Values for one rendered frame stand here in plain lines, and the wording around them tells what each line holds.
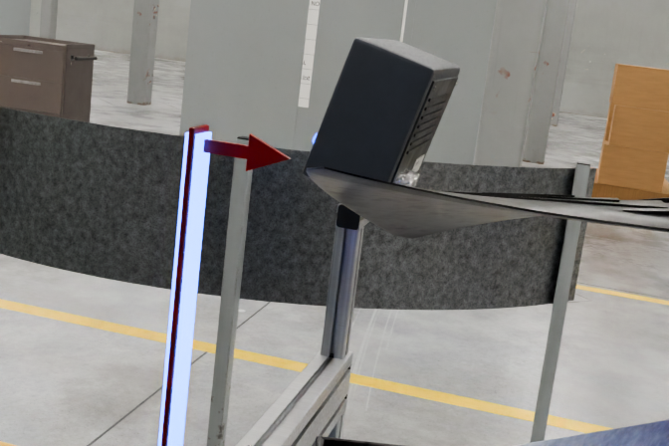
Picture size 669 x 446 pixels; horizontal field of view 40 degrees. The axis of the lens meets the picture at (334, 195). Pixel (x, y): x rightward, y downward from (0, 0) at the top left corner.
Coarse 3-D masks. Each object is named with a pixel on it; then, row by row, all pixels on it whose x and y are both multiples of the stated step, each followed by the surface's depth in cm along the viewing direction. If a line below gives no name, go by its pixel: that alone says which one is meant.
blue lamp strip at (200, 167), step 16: (208, 160) 60; (192, 176) 58; (192, 192) 58; (192, 208) 59; (192, 224) 59; (192, 240) 59; (192, 256) 60; (192, 272) 60; (192, 288) 61; (192, 304) 61; (192, 320) 62; (192, 336) 62; (176, 352) 60; (176, 368) 61; (176, 384) 61; (176, 400) 61; (176, 416) 62; (176, 432) 62
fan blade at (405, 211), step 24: (312, 168) 48; (336, 192) 56; (360, 192) 54; (384, 192) 51; (408, 192) 48; (432, 192) 47; (456, 192) 53; (384, 216) 63; (408, 216) 63; (432, 216) 62; (456, 216) 62; (480, 216) 62; (504, 216) 62; (528, 216) 62; (552, 216) 47; (576, 216) 47; (600, 216) 47; (624, 216) 48; (648, 216) 48
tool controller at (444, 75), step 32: (352, 64) 114; (384, 64) 113; (416, 64) 112; (448, 64) 130; (352, 96) 114; (384, 96) 113; (416, 96) 112; (448, 96) 131; (320, 128) 116; (352, 128) 115; (384, 128) 114; (416, 128) 116; (320, 160) 117; (352, 160) 115; (384, 160) 114; (416, 160) 129
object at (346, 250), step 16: (336, 240) 112; (352, 240) 111; (336, 256) 112; (352, 256) 112; (336, 272) 112; (352, 272) 112; (336, 288) 113; (352, 288) 113; (336, 304) 114; (352, 304) 114; (336, 320) 114; (336, 336) 114; (336, 352) 114
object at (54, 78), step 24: (0, 48) 692; (24, 48) 688; (48, 48) 684; (72, 48) 688; (0, 72) 695; (24, 72) 691; (48, 72) 686; (72, 72) 694; (0, 96) 697; (24, 96) 693; (48, 96) 689; (72, 96) 700
